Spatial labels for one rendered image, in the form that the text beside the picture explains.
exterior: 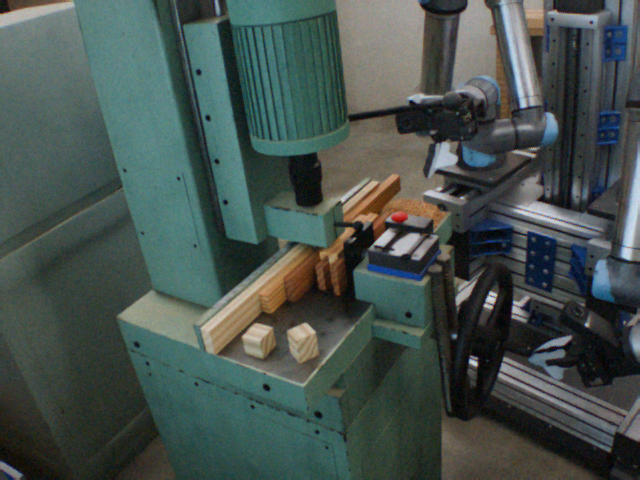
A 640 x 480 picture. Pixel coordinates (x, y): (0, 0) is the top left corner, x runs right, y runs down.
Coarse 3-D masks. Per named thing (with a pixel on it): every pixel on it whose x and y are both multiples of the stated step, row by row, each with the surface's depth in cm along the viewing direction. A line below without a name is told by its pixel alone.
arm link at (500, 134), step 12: (492, 120) 128; (504, 120) 131; (480, 132) 129; (492, 132) 129; (504, 132) 130; (468, 144) 131; (480, 144) 130; (492, 144) 130; (504, 144) 130; (468, 156) 133; (480, 156) 131; (492, 156) 132
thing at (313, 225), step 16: (288, 192) 118; (272, 208) 113; (288, 208) 112; (304, 208) 111; (320, 208) 110; (336, 208) 111; (272, 224) 115; (288, 224) 113; (304, 224) 111; (320, 224) 109; (304, 240) 113; (320, 240) 111
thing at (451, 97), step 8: (448, 96) 101; (456, 96) 101; (416, 104) 106; (424, 104) 105; (432, 104) 104; (440, 104) 103; (448, 104) 101; (456, 104) 101; (368, 112) 112; (376, 112) 111; (384, 112) 110; (392, 112) 109; (400, 112) 108; (408, 112) 108; (352, 120) 115
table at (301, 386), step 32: (448, 224) 131; (352, 288) 110; (256, 320) 105; (288, 320) 104; (320, 320) 103; (352, 320) 102; (384, 320) 105; (224, 352) 98; (288, 352) 96; (320, 352) 95; (352, 352) 101; (256, 384) 95; (288, 384) 90; (320, 384) 93
